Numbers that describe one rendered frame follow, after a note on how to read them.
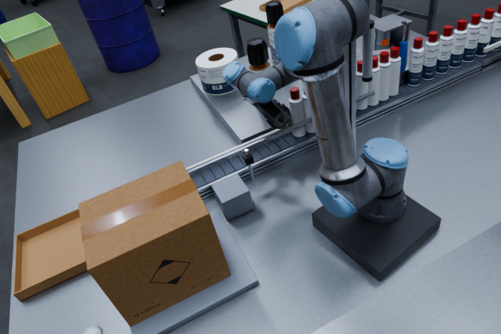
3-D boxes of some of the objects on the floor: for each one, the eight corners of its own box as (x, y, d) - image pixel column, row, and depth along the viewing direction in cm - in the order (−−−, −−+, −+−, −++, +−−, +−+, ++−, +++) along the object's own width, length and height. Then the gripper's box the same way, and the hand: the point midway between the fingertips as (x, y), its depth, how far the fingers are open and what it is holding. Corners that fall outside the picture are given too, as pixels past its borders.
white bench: (377, 19, 426) (380, -61, 377) (439, 35, 375) (452, -55, 325) (238, 92, 356) (219, 5, 306) (291, 124, 304) (278, 26, 255)
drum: (149, 42, 486) (121, -37, 428) (169, 57, 442) (141, -30, 384) (100, 62, 464) (63, -20, 405) (116, 79, 420) (77, -9, 361)
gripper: (259, 80, 137) (291, 112, 151) (241, 98, 138) (274, 128, 152) (271, 89, 131) (302, 121, 145) (252, 109, 131) (285, 139, 145)
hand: (290, 127), depth 145 cm, fingers closed, pressing on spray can
